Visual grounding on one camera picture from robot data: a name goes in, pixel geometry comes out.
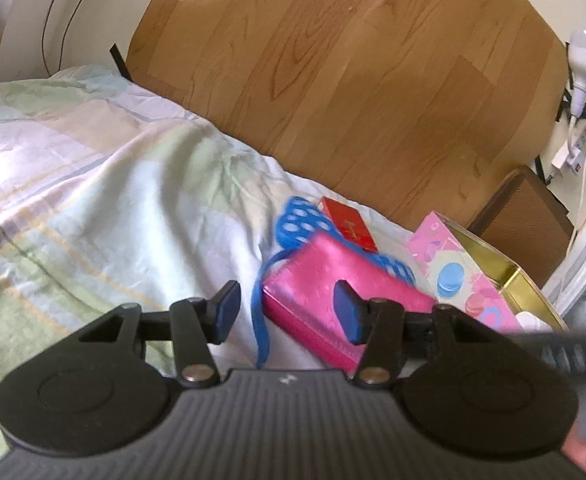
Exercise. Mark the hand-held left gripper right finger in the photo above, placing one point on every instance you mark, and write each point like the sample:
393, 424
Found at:
348, 317

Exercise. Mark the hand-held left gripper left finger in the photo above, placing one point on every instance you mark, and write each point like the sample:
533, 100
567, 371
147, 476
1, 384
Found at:
228, 310

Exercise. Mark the magenta box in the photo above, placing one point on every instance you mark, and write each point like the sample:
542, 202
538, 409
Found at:
303, 292

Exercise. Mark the pink biscuit tin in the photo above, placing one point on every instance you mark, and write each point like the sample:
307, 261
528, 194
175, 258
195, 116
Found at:
453, 265

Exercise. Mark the person's right hand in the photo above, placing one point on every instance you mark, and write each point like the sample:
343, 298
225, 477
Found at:
582, 455

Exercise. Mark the small red box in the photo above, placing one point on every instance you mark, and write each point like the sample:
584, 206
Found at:
350, 224

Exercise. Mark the white power strip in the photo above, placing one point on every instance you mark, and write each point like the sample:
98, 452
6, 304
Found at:
572, 152

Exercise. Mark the wooden headboard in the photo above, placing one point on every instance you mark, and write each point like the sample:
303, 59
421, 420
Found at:
348, 75

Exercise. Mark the black tape strip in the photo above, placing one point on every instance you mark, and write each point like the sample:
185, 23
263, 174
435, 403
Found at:
119, 62

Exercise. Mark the white light bulb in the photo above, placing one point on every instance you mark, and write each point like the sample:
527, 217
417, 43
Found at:
585, 57

